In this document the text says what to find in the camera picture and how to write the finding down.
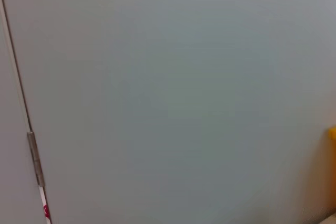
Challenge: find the metal door hinge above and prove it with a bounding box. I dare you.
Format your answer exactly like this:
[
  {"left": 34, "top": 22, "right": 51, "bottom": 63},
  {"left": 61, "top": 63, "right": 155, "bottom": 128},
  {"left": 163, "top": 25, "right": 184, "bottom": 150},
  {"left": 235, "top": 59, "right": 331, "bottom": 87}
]
[{"left": 26, "top": 131, "right": 45, "bottom": 187}]

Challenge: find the red white sticker strip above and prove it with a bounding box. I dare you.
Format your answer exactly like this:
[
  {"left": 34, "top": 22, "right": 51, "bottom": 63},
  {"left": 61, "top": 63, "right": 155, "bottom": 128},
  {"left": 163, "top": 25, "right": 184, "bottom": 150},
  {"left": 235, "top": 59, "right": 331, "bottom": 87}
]
[{"left": 38, "top": 185, "right": 53, "bottom": 224}]

